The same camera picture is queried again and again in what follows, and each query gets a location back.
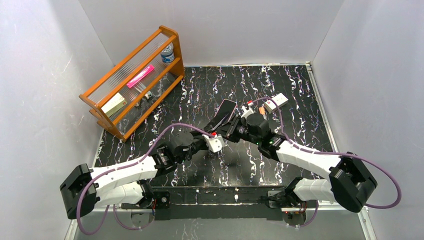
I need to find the black phone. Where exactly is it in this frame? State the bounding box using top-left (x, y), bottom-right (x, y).
top-left (203, 111), bottom-right (234, 135)

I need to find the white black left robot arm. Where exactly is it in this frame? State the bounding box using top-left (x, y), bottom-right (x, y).
top-left (59, 128), bottom-right (223, 220)

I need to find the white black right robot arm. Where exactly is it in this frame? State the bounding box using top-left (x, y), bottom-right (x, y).
top-left (218, 113), bottom-right (378, 213)

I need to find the phone in pink case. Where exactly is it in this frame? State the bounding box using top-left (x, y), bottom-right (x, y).
top-left (215, 99), bottom-right (237, 120)

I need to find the white red box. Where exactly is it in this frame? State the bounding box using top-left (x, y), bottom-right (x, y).
top-left (264, 93), bottom-right (288, 113)

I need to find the small item on lower shelf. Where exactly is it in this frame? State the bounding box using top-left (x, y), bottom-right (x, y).
top-left (144, 91), bottom-right (153, 100)

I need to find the white blue round jar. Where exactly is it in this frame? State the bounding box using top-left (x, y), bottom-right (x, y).
top-left (160, 43), bottom-right (175, 64)

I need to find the pink flat box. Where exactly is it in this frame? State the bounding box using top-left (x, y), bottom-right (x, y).
top-left (126, 64), bottom-right (155, 88)

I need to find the orange wooden shelf rack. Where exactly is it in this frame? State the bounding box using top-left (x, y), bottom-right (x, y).
top-left (79, 25), bottom-right (185, 142)

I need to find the cream green box on shelf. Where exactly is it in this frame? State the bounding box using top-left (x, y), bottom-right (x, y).
top-left (101, 93), bottom-right (127, 117)

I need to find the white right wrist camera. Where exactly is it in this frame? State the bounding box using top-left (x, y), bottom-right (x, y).
top-left (240, 100), bottom-right (255, 119)

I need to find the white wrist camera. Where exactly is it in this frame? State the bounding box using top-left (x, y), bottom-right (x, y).
top-left (202, 132), bottom-right (225, 153)
top-left (240, 100), bottom-right (255, 119)

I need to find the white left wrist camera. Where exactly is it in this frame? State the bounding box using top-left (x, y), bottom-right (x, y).
top-left (202, 132), bottom-right (225, 153)

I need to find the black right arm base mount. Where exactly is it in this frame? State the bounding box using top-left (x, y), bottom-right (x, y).
top-left (257, 190), bottom-right (292, 209)

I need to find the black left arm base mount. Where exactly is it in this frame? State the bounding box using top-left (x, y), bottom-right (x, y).
top-left (151, 190), bottom-right (171, 210)

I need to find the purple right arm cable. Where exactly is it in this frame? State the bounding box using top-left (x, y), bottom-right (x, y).
top-left (251, 96), bottom-right (403, 229)

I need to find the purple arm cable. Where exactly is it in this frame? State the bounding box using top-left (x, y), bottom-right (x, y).
top-left (76, 123), bottom-right (216, 236)
top-left (251, 96), bottom-right (403, 229)

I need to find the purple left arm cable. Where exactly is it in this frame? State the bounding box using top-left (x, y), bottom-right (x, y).
top-left (76, 123), bottom-right (216, 236)

